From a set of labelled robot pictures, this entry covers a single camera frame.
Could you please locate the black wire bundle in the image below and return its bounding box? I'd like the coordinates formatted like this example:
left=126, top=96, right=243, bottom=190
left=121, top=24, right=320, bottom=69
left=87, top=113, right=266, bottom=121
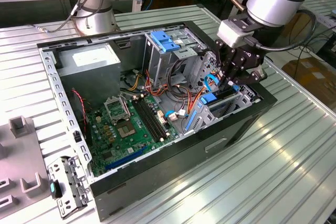
left=167, top=60, right=191, bottom=92

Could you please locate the slatted metal side table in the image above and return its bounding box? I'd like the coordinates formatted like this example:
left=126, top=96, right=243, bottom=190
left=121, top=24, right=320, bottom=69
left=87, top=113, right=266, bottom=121
left=296, top=0, right=336, bottom=48

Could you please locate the metal card retention bracket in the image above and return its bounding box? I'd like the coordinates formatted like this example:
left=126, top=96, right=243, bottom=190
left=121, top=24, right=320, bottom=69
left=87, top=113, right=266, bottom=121
left=46, top=155, right=91, bottom=220

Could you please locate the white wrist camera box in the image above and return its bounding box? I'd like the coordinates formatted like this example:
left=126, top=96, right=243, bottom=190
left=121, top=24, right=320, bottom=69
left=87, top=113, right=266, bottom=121
left=216, top=19, right=255, bottom=48

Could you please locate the grey parts rack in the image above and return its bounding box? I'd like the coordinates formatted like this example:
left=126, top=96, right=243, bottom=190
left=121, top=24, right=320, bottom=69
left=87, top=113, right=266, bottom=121
left=0, top=115, right=52, bottom=224

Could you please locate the metal socket cover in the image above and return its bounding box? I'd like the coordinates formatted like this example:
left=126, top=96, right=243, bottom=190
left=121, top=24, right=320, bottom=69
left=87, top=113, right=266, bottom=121
left=103, top=94, right=131, bottom=125

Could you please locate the grey power supply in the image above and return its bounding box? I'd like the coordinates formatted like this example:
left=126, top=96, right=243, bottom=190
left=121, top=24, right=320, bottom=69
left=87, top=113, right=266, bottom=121
left=56, top=42, right=122, bottom=105

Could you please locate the multicolour power wire bundle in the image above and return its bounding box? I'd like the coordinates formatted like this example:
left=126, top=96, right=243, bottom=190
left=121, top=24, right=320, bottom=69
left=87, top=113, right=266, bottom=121
left=119, top=68, right=208, bottom=120

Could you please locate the blue data wire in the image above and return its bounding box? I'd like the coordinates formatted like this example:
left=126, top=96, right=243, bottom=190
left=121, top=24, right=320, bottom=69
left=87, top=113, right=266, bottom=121
left=166, top=72, right=240, bottom=119

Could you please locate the CPU socket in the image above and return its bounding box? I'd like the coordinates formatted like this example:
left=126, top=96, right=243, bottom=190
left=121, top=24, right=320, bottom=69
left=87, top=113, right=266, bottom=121
left=115, top=119, right=138, bottom=141

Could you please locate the green motherboard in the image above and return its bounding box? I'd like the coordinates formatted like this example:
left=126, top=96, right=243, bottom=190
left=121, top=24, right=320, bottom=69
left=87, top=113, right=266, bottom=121
left=85, top=93, right=182, bottom=179

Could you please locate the grey metal disk bay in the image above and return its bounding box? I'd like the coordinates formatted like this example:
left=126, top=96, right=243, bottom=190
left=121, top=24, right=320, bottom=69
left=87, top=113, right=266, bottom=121
left=183, top=50, right=263, bottom=134

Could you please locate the black cable with metal plug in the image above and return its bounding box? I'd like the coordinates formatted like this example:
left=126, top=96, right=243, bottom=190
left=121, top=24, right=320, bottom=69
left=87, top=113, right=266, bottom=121
left=33, top=0, right=110, bottom=35

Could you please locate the black camera cable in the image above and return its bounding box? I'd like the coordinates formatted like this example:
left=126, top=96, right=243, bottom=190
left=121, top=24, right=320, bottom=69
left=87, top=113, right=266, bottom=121
left=243, top=8, right=318, bottom=52

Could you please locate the teal black latch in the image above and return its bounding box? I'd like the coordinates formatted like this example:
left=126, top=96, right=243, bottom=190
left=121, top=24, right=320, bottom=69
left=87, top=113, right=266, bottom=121
left=48, top=179, right=64, bottom=200

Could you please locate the blue plastic drive latch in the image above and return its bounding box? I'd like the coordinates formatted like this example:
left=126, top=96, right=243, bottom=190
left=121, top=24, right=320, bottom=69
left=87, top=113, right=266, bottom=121
left=151, top=30, right=182, bottom=53

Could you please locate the black RAM slot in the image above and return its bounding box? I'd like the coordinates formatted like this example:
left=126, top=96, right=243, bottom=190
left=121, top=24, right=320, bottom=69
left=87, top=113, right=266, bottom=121
left=132, top=100, right=161, bottom=143
left=141, top=97, right=169, bottom=138
left=135, top=99, right=164, bottom=141
left=138, top=98, right=166, bottom=140

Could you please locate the large brown cardboard box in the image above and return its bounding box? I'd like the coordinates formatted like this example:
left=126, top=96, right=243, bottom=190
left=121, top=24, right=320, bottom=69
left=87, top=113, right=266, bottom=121
left=281, top=56, right=336, bottom=105

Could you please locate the grey optical drive cage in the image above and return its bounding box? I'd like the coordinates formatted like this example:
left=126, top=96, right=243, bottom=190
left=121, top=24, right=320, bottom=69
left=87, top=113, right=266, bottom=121
left=143, top=27, right=208, bottom=90

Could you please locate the thin metal locking lever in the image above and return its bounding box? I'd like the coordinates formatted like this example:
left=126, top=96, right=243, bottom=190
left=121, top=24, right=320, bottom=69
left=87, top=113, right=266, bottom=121
left=120, top=93, right=133, bottom=122

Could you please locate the hard disk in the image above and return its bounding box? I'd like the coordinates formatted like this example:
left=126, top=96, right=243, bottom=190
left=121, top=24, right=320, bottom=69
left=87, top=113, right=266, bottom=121
left=183, top=87, right=237, bottom=133

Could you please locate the red black fan wire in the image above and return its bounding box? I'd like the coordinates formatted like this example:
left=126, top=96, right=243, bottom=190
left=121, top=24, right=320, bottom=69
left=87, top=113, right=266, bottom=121
left=71, top=89, right=89, bottom=132

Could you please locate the blue expansion slot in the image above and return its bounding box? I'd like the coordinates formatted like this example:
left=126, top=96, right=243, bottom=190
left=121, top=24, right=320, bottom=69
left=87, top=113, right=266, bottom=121
left=104, top=145, right=144, bottom=172

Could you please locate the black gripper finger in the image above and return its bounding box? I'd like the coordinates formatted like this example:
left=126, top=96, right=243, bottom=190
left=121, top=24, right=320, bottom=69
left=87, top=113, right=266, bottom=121
left=228, top=66, right=268, bottom=91
left=214, top=39, right=229, bottom=91

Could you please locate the black PC case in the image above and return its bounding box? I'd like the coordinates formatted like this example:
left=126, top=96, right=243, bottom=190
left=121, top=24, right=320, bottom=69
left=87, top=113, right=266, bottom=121
left=36, top=20, right=278, bottom=222

